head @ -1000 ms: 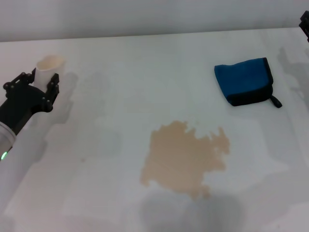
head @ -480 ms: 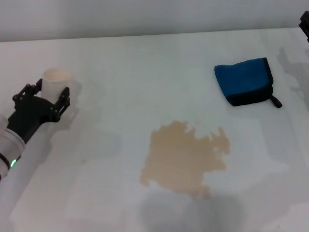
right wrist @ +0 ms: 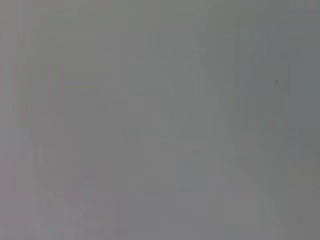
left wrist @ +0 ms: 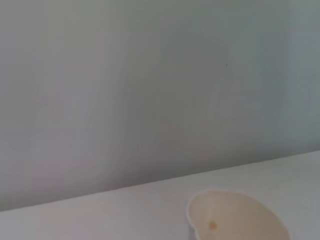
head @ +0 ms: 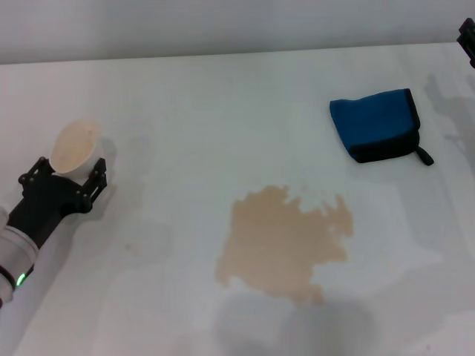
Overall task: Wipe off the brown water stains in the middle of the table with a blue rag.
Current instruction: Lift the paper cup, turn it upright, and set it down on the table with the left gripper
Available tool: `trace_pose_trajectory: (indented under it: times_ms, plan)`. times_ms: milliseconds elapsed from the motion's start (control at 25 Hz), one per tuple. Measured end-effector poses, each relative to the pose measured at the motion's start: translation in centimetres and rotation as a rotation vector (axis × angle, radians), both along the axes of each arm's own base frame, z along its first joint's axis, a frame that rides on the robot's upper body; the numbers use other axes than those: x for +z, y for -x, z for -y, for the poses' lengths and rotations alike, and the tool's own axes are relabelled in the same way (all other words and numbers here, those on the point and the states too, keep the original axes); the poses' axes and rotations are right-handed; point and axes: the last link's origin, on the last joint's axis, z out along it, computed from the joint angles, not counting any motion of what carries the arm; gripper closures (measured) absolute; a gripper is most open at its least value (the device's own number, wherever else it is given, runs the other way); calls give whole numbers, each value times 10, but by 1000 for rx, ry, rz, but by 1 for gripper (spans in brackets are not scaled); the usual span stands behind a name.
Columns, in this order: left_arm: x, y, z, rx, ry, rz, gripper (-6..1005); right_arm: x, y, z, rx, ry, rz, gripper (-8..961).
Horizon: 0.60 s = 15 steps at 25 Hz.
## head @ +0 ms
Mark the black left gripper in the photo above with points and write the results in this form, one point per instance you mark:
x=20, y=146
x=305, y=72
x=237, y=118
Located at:
x=48, y=204

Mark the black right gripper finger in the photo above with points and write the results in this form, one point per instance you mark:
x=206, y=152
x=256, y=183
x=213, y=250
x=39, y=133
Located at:
x=469, y=41

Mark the white paper cup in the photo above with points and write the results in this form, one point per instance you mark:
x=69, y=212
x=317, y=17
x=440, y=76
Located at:
x=74, y=146

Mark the blue rag with black edge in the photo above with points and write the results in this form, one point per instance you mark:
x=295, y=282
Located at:
x=375, y=120

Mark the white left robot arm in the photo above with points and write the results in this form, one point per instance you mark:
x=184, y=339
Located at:
x=15, y=256

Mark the brown water stain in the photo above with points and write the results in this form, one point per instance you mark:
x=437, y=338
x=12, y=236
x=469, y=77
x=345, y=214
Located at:
x=282, y=241

